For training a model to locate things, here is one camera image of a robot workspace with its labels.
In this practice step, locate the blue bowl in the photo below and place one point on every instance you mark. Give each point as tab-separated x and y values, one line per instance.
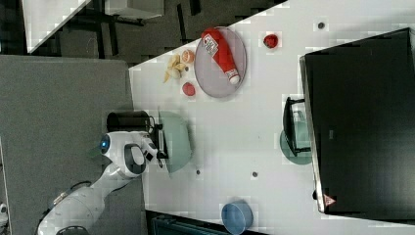
237	217

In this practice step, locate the mint green plastic strainer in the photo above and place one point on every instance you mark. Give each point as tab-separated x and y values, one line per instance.
176	139

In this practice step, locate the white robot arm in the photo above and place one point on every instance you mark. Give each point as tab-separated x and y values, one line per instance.
75	212

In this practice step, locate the red ketchup bottle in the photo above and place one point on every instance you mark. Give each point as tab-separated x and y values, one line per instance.
218	48

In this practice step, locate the lilac round plate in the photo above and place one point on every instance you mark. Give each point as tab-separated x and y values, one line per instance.
209	75

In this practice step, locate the black toaster oven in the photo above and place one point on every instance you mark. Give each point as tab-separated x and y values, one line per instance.
358	103

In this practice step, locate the mint green plastic mug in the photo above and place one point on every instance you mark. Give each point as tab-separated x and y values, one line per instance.
294	139

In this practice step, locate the toy orange half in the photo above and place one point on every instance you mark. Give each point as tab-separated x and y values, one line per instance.
188	56

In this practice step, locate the toy red strawberry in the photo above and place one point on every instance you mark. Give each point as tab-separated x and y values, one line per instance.
188	89

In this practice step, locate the toy peeled banana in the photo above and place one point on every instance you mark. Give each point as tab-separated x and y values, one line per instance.
174	68

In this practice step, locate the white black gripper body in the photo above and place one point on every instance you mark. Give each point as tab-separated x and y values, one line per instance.
156	143

